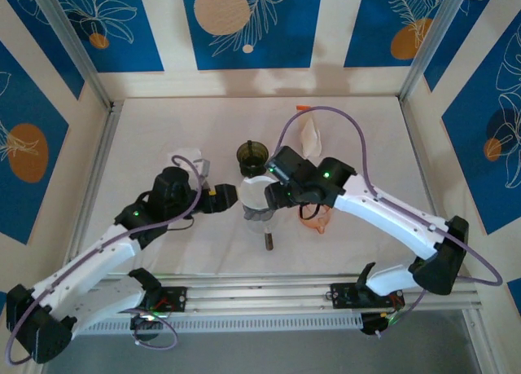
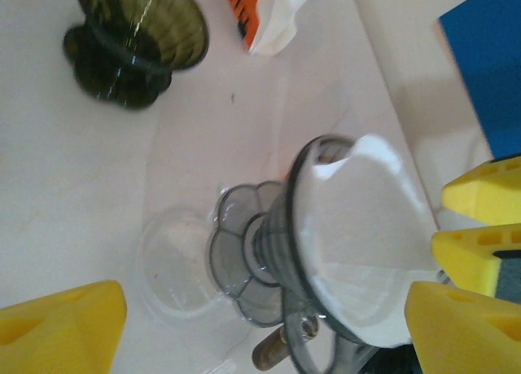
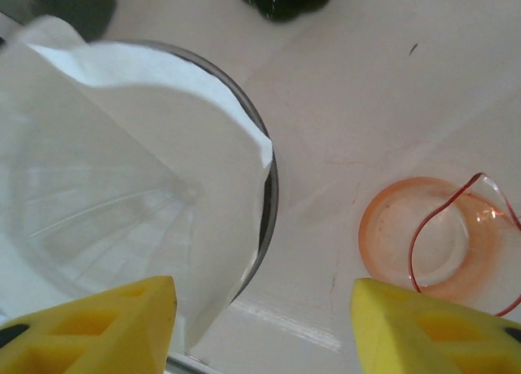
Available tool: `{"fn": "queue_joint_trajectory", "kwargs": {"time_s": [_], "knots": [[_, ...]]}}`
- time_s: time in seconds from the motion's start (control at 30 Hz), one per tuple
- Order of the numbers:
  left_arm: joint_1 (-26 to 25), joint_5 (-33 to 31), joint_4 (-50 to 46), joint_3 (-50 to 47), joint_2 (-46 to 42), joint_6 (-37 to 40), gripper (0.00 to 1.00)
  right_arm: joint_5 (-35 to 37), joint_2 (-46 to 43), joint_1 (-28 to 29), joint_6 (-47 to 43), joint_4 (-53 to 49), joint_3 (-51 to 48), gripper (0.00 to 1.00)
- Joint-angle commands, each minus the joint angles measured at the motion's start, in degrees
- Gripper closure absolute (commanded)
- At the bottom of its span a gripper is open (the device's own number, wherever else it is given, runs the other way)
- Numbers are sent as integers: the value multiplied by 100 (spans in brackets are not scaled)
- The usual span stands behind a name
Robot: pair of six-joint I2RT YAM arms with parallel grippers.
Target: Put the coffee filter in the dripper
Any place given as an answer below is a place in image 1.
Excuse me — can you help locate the clear glass dripper brown handle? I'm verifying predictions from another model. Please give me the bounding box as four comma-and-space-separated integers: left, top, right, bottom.
243, 178, 279, 252

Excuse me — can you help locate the orange transparent measuring cup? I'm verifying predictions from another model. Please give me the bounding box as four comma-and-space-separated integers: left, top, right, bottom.
296, 205, 334, 235

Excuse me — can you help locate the dark green plastic cup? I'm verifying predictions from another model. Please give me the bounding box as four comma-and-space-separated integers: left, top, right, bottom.
236, 140, 269, 177

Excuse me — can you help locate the white table cloth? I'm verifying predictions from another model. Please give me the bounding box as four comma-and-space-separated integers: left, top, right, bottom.
75, 97, 453, 278

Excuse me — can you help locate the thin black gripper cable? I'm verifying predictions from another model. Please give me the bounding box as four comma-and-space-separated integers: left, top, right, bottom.
296, 202, 322, 224
166, 218, 196, 233

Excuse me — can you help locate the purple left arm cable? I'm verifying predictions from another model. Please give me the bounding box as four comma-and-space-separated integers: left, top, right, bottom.
7, 156, 204, 367

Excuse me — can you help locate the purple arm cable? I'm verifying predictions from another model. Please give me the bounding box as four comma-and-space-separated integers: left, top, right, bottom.
271, 106, 504, 341
7, 156, 204, 367

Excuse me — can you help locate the aluminium side rail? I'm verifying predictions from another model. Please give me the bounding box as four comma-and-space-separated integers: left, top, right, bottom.
67, 100, 125, 269
401, 99, 459, 275

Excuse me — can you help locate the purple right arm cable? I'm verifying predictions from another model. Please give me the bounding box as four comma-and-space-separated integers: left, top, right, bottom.
271, 106, 504, 341

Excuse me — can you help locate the wide aluminium mounting rail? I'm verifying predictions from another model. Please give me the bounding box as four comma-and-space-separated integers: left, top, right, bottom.
40, 272, 484, 315

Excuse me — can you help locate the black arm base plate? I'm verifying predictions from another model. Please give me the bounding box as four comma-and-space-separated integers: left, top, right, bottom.
330, 281, 405, 310
140, 284, 189, 313

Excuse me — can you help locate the gray slotted cable duct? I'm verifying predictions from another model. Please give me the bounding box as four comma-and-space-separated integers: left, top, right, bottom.
77, 311, 364, 335

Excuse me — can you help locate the aluminium frame post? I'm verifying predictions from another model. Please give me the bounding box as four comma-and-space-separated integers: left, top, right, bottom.
28, 0, 116, 111
398, 0, 470, 103

